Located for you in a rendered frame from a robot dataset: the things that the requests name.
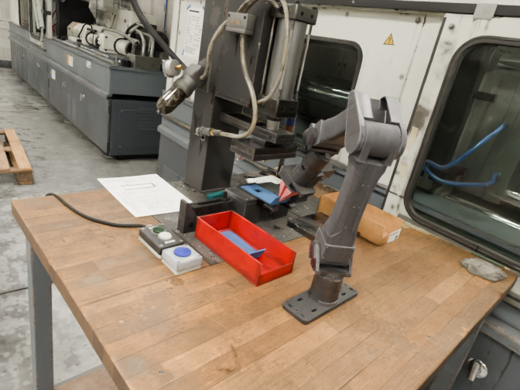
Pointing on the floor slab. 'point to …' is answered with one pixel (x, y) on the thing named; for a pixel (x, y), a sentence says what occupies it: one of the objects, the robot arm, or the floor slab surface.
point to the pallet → (18, 158)
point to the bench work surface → (245, 310)
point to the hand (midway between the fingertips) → (281, 198)
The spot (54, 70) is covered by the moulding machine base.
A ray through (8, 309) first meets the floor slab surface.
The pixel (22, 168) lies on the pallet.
